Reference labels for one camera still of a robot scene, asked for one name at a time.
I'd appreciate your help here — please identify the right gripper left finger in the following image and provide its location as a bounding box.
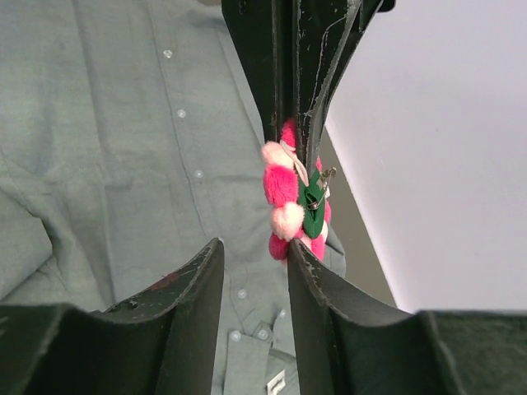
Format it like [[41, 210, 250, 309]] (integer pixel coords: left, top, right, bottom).
[[1, 239, 224, 394]]

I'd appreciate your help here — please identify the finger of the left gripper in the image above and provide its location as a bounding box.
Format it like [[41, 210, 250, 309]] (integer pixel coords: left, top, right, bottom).
[[221, 0, 280, 142], [293, 0, 385, 165]]

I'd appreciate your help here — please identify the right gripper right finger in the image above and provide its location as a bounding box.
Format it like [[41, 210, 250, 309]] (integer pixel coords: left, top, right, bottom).
[[287, 241, 526, 394]]

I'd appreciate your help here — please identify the grey button-up shirt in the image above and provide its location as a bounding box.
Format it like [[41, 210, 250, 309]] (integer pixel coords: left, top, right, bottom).
[[1, 1, 345, 394]]

